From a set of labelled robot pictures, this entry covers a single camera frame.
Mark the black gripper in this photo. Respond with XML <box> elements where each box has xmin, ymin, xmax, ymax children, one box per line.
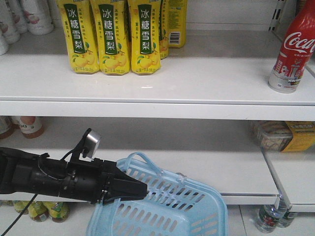
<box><xmin>59</xmin><ymin>158</ymin><xmax>147</xmax><ymax>205</ymax></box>

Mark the light blue plastic basket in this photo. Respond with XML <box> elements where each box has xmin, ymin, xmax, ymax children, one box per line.
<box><xmin>86</xmin><ymin>152</ymin><xmax>228</xmax><ymax>236</ymax></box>

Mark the red aluminium coca-cola bottle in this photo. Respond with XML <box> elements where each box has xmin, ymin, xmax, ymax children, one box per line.
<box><xmin>268</xmin><ymin>0</ymin><xmax>315</xmax><ymax>93</ymax></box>

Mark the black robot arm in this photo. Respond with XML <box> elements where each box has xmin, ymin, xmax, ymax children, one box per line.
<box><xmin>0</xmin><ymin>147</ymin><xmax>147</xmax><ymax>204</ymax></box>

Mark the orange juice bottle peach label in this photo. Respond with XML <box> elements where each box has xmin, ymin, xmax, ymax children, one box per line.
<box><xmin>19</xmin><ymin>116</ymin><xmax>44</xmax><ymax>139</ymax></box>

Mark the white metal shelf unit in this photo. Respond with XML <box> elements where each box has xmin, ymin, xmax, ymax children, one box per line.
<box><xmin>0</xmin><ymin>0</ymin><xmax>315</xmax><ymax>236</ymax></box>

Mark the clear water bottle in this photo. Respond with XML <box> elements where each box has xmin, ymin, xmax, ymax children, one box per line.
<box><xmin>254</xmin><ymin>198</ymin><xmax>287</xmax><ymax>234</ymax></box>

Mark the boxed snack yellow label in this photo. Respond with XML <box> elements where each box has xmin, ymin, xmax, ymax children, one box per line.
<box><xmin>250</xmin><ymin>120</ymin><xmax>315</xmax><ymax>152</ymax></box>

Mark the yellow pear drink bottle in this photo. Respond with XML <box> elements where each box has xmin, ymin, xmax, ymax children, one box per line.
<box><xmin>91</xmin><ymin>0</ymin><xmax>130</xmax><ymax>76</ymax></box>
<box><xmin>127</xmin><ymin>0</ymin><xmax>161</xmax><ymax>75</ymax></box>
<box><xmin>56</xmin><ymin>0</ymin><xmax>99</xmax><ymax>74</ymax></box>

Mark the white peach drink bottle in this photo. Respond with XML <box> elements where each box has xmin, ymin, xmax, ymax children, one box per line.
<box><xmin>21</xmin><ymin>0</ymin><xmax>54</xmax><ymax>35</ymax></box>
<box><xmin>0</xmin><ymin>0</ymin><xmax>20</xmax><ymax>44</ymax></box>

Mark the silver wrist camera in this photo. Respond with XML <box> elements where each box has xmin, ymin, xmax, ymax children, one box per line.
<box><xmin>79</xmin><ymin>128</ymin><xmax>101</xmax><ymax>159</ymax></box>

